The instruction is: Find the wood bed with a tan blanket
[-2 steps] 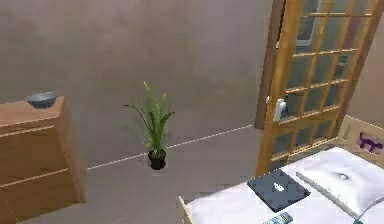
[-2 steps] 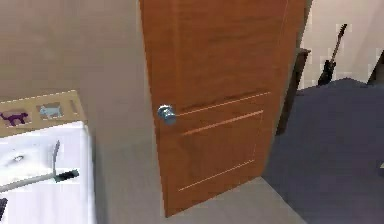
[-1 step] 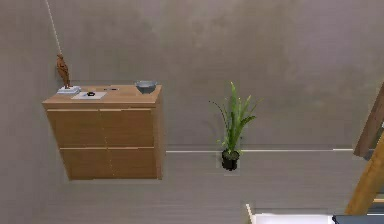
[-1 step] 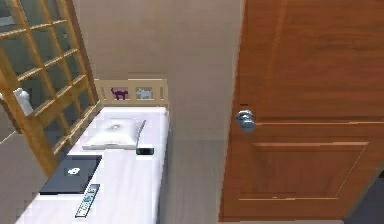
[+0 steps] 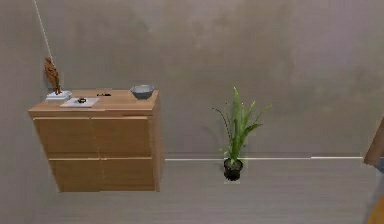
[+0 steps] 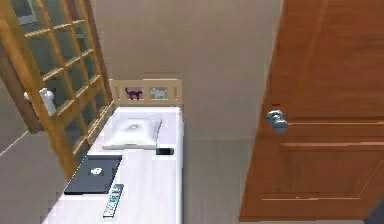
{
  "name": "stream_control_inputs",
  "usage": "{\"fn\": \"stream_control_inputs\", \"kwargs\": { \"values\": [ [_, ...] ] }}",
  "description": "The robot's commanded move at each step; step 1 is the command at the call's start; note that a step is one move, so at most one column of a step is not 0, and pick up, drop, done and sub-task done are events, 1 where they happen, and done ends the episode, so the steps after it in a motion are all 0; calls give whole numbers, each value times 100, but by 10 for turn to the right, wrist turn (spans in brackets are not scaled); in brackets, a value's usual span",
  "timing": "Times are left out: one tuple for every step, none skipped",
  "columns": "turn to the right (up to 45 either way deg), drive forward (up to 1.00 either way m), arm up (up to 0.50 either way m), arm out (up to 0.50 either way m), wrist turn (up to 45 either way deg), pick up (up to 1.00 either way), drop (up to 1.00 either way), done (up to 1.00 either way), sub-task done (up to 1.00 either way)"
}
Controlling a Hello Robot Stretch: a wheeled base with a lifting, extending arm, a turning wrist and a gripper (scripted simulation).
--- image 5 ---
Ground green house plant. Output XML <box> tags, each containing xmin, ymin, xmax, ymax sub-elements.
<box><xmin>212</xmin><ymin>86</ymin><xmax>273</xmax><ymax>166</ymax></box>

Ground grey bowl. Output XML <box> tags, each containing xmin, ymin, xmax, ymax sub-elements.
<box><xmin>129</xmin><ymin>84</ymin><xmax>156</xmax><ymax>101</ymax></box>

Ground black plant pot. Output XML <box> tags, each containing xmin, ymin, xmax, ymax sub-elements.
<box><xmin>223</xmin><ymin>157</ymin><xmax>244</xmax><ymax>182</ymax></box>

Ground wooden chest of drawers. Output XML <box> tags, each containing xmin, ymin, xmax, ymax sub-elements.
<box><xmin>27</xmin><ymin>88</ymin><xmax>162</xmax><ymax>193</ymax></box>

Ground white flat book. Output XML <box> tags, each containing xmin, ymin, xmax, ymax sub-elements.
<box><xmin>59</xmin><ymin>96</ymin><xmax>101</xmax><ymax>109</ymax></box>

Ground brown figure statue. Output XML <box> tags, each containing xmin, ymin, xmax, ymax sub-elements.
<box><xmin>44</xmin><ymin>56</ymin><xmax>73</xmax><ymax>102</ymax></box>

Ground wooden bed frame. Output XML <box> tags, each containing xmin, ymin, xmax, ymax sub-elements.
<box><xmin>363</xmin><ymin>114</ymin><xmax>384</xmax><ymax>167</ymax></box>

